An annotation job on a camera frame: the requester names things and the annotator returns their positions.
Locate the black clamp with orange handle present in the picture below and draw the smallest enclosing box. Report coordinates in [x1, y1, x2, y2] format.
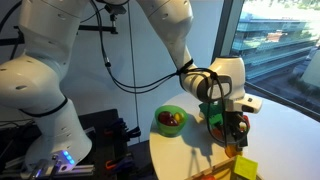
[104, 118, 141, 173]

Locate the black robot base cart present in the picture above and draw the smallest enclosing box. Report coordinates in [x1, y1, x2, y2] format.
[0, 108, 143, 180]

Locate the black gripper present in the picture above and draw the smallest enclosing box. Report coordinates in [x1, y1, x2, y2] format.
[224, 112, 249, 148]

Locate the wooden tray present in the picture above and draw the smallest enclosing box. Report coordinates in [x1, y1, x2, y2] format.
[185, 155, 264, 180]

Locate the yellow lemon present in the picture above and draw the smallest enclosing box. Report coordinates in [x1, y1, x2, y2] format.
[174, 112, 184, 123]

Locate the orange cube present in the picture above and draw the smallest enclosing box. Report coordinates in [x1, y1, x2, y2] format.
[201, 175, 216, 180]

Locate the dark purple plum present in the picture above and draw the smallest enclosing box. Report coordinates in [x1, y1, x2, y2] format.
[166, 118, 179, 126]

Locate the red apple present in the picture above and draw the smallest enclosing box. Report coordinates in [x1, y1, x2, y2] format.
[158, 111, 172, 124]

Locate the lime green cube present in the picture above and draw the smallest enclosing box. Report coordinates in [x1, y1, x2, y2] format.
[234, 156, 258, 180]

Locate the green plastic bowl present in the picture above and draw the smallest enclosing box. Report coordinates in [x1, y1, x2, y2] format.
[154, 105, 188, 136]

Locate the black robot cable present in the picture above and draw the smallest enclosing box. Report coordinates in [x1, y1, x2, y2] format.
[73, 0, 231, 148]

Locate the red white patterned cube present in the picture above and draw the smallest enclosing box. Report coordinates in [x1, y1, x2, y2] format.
[243, 115, 251, 131]

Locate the large orange fruit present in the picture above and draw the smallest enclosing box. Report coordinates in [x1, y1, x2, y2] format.
[212, 128, 223, 140]

